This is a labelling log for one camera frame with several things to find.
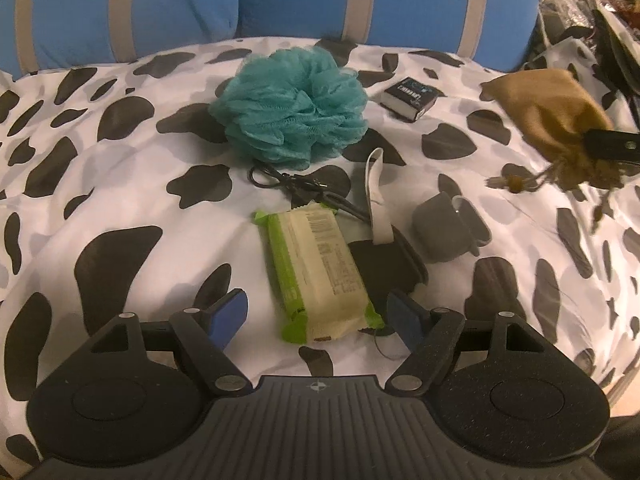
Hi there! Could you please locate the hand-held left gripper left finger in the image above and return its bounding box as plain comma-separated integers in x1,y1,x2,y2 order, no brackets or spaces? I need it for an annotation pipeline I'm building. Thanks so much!
90,288,253,397

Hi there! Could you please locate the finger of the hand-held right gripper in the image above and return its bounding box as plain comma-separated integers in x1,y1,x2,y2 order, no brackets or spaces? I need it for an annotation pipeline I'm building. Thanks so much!
584,129,640,167

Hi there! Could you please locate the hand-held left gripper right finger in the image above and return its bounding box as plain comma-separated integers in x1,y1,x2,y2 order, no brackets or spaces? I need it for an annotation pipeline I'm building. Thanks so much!
385,289,547,397

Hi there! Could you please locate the tan drawstring pouch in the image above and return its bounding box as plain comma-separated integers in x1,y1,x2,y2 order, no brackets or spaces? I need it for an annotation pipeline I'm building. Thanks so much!
480,69,626,231

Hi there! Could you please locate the green snack packet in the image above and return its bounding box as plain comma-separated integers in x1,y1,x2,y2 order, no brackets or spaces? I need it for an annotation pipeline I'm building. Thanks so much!
253,200,386,346

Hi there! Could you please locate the earbud case with grey cover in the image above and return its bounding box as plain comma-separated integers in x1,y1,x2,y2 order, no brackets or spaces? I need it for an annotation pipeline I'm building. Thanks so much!
411,191,493,264

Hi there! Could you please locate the small black box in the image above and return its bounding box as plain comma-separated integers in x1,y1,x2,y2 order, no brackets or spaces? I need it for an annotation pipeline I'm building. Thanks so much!
381,77,442,123

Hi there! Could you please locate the clear plastic bag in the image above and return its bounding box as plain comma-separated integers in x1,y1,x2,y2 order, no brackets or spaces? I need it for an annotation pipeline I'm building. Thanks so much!
541,0,603,47

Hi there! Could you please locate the cow print blanket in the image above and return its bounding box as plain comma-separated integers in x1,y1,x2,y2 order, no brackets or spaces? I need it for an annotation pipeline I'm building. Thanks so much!
0,35,640,466

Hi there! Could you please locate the teal mesh bath loofah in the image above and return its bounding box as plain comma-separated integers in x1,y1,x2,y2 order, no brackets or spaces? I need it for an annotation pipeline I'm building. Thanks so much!
209,45,370,172

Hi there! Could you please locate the blue striped pillow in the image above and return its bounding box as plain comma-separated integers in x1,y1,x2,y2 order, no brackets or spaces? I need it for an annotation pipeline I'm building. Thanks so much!
0,0,242,82
237,0,542,74

